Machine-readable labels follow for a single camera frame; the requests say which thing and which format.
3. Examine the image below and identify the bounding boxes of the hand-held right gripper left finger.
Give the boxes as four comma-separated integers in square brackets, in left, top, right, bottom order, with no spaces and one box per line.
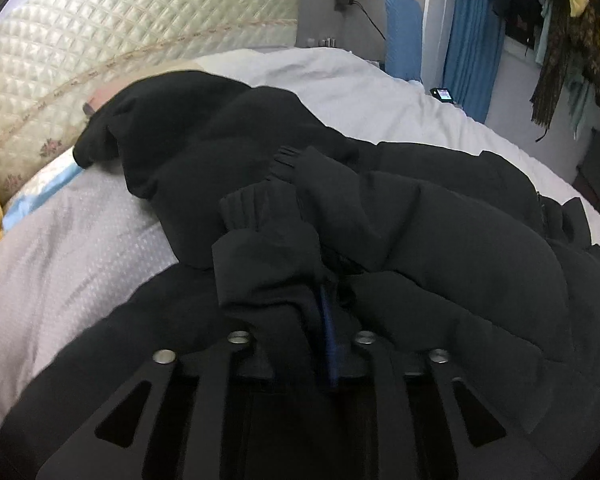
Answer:
[35,330,280,480]

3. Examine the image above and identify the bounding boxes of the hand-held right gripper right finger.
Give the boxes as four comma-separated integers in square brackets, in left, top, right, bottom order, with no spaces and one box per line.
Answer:
[316,285,573,480]

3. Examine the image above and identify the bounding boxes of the black puffer jacket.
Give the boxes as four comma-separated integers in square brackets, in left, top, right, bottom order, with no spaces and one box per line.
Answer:
[0,70,600,466]

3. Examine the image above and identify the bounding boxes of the white dotted blanket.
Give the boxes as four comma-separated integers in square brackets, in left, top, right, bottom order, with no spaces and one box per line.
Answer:
[0,160,182,432]

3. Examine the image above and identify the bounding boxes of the light blue cloth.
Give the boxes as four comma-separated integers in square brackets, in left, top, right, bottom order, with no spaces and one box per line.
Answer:
[2,160,87,234]

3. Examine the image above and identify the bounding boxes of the beige and pink pillow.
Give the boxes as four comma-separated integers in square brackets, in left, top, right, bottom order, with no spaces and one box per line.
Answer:
[87,56,211,113]

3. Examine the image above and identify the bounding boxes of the blue padded board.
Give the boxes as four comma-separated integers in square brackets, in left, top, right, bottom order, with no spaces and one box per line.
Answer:
[384,0,424,82]

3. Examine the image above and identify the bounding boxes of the blue curtain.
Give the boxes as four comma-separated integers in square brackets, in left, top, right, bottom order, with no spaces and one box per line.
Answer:
[445,0,506,124]

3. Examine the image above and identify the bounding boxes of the white wardrobe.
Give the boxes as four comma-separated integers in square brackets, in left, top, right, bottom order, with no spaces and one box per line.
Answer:
[422,0,457,92]

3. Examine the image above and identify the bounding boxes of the light teal scarf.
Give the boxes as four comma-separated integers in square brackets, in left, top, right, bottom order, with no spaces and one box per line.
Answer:
[567,67,595,141]

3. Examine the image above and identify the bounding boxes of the leopard print scarf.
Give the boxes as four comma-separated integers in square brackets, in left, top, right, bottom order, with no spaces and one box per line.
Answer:
[530,0,600,134]

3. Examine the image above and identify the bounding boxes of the cream quilted headboard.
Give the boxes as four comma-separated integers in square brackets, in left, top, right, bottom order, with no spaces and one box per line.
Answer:
[0,0,301,198]

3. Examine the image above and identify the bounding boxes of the black hanging jacket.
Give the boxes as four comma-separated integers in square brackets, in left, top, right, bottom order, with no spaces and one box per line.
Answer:
[492,0,544,44]

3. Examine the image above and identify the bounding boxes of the black charger cable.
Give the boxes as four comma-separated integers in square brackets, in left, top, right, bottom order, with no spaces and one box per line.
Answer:
[350,0,387,42]

